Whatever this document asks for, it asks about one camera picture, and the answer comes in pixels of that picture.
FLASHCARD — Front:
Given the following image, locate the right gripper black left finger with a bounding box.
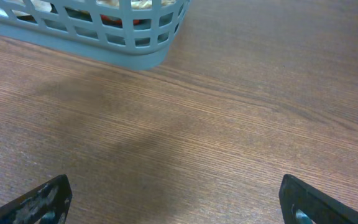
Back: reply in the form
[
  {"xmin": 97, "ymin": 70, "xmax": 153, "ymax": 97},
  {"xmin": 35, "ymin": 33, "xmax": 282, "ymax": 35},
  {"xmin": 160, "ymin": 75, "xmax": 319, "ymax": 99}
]
[{"xmin": 0, "ymin": 174, "xmax": 73, "ymax": 224}]

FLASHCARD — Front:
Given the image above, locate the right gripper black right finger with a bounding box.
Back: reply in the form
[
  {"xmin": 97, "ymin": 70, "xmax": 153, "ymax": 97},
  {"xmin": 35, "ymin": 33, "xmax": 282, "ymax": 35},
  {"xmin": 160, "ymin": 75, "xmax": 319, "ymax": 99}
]
[{"xmin": 279, "ymin": 174, "xmax": 358, "ymax": 224}]

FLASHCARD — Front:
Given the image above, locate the orange noodle packet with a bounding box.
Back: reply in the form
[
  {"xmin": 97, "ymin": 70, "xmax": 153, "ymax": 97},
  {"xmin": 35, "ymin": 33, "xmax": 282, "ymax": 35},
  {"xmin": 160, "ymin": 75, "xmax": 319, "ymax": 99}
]
[{"xmin": 99, "ymin": 14, "xmax": 142, "ymax": 26}]

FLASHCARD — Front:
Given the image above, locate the brown white snack bag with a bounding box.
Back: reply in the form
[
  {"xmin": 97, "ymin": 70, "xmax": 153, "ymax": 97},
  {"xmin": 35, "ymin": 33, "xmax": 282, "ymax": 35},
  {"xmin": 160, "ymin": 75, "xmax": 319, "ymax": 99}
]
[{"xmin": 0, "ymin": 0, "xmax": 52, "ymax": 17}]

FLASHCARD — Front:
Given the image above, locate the grey plastic basket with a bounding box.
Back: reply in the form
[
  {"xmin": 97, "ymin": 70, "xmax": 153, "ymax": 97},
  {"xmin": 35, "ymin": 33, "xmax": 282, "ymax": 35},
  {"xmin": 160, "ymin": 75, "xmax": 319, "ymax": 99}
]
[{"xmin": 0, "ymin": 0, "xmax": 191, "ymax": 70}]

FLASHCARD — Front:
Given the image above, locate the beige crumpled paper pouch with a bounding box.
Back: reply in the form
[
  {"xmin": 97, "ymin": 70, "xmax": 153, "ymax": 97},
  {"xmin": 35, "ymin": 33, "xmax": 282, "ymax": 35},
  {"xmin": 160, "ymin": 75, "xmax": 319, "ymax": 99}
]
[{"xmin": 96, "ymin": 0, "xmax": 176, "ymax": 10}]

